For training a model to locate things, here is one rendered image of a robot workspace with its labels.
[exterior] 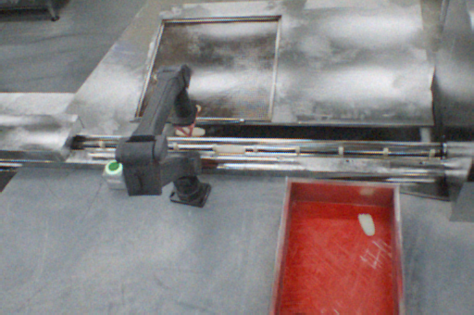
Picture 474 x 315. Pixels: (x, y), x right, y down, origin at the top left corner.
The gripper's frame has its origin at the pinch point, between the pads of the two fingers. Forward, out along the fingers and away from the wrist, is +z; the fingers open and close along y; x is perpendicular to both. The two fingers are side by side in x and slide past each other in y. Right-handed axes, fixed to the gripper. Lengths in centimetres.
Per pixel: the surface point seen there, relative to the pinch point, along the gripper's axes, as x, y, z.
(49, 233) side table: 42, -35, 11
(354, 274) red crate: -53, -42, 10
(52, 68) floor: 160, 145, 96
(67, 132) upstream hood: 46.0, -0.3, 1.9
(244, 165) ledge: -18.8, -8.2, 7.2
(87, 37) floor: 145, 182, 97
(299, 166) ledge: -36.4, -7.9, 7.1
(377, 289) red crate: -59, -45, 10
